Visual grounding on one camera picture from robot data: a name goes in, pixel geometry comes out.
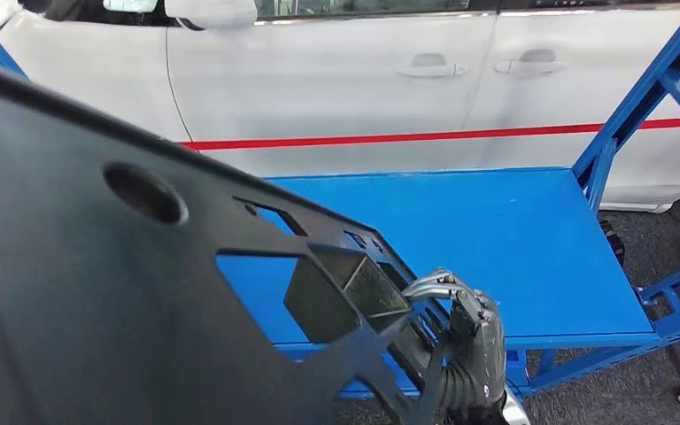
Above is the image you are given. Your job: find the black plastic plate panel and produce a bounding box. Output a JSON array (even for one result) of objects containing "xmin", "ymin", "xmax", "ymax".
[{"xmin": 0, "ymin": 50, "xmax": 452, "ymax": 425}]

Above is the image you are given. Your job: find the white car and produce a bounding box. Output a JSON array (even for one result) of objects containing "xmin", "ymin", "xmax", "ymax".
[{"xmin": 0, "ymin": 0, "xmax": 680, "ymax": 213}]

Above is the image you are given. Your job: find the black ribbed wheel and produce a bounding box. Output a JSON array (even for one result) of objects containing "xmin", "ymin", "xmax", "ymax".
[{"xmin": 599, "ymin": 218, "xmax": 627, "ymax": 268}]

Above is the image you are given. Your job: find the blue steel shelf rack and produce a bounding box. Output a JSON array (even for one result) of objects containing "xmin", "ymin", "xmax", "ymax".
[{"xmin": 0, "ymin": 0, "xmax": 680, "ymax": 403}]

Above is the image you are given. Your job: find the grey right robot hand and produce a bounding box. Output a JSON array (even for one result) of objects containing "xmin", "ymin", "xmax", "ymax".
[{"xmin": 401, "ymin": 268, "xmax": 508, "ymax": 412}]

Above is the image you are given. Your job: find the red barrier belt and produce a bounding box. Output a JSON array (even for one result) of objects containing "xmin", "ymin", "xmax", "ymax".
[{"xmin": 180, "ymin": 117, "xmax": 680, "ymax": 152}]

